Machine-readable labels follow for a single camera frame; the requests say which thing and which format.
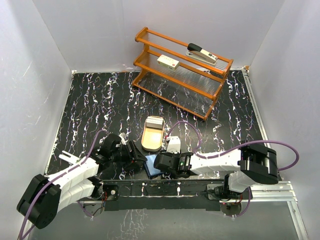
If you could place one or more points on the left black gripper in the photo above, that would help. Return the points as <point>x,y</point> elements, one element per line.
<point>136,155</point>

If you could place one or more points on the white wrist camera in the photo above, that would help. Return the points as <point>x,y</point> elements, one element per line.
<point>173,144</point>
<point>123,138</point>

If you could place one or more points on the black and beige stapler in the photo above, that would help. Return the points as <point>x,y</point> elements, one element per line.
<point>198,53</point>

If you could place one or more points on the white staples box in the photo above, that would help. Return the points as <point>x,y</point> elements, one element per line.
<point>168,62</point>

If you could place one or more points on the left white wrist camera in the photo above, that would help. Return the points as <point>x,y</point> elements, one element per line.
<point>123,138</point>

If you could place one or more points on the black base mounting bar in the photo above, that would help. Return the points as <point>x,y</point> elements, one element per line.
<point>161,194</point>

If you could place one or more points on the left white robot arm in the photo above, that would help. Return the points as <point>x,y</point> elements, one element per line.
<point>45,196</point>

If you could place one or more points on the stack of credit cards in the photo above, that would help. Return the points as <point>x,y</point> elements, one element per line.
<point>155,123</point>

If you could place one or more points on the blue card holder wallet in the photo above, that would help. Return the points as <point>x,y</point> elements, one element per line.
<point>151,171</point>

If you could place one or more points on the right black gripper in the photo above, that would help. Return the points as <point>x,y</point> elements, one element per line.
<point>169,154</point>

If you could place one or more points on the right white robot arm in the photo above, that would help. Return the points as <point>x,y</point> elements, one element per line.
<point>246,165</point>

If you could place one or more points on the orange wooden three-tier rack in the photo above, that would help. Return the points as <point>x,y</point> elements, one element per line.
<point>194,86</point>

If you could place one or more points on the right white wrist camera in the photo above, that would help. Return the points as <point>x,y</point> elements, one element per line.
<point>173,144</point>

